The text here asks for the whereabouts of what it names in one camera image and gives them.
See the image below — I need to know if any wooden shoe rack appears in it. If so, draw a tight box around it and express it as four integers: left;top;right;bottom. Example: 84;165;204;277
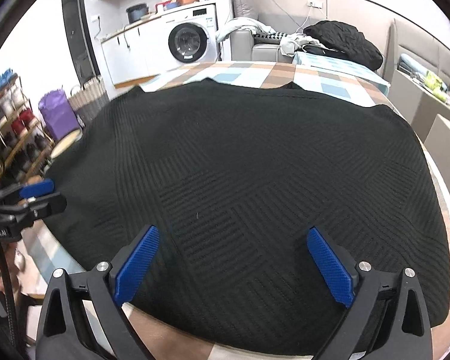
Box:
0;69;55;189

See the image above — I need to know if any woven two-tone laundry basket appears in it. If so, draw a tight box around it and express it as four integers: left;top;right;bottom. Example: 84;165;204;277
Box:
68;76;110;126

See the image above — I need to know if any black knitted sweater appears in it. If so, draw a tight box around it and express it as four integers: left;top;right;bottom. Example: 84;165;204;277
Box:
46;80;450;355

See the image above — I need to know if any purple bag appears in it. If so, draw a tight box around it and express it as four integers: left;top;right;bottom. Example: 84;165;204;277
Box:
38;89;80;141

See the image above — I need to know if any beige plastic trash bin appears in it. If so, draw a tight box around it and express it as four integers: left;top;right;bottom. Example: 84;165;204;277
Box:
50;129;83;160

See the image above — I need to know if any lime green toy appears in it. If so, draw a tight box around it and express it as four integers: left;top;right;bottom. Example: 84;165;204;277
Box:
424;70;448;103

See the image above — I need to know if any dark pot on counter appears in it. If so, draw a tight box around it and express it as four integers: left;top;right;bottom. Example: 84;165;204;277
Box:
126;2;149;24

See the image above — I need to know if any grey sofa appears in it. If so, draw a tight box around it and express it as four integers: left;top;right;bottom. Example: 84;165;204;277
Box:
230;0;297;63

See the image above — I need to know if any light blue pillow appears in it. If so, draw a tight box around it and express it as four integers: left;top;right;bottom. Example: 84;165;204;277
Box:
397;53;428;77

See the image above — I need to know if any black quilted jacket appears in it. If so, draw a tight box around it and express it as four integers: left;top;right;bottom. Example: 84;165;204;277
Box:
303;20;384;71

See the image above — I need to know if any white cabinet with wood counter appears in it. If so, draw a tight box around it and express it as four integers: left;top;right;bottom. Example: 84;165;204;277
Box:
101;16;170;88

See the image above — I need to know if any white grey clothes pile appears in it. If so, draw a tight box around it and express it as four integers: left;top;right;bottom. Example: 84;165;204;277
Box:
215;17;326;56

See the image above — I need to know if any plaid checkered bed sheet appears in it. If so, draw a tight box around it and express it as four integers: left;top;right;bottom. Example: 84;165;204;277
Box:
18;62;450;359

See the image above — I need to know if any white front-load washing machine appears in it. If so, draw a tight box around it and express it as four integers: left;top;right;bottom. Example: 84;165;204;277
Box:
161;2;219;68

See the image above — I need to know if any light blue plaid folded blanket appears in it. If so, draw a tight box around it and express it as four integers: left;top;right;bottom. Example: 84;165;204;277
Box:
292;51;391;97

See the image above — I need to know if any white wall power socket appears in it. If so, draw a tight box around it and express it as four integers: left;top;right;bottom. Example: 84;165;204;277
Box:
307;2;323;9

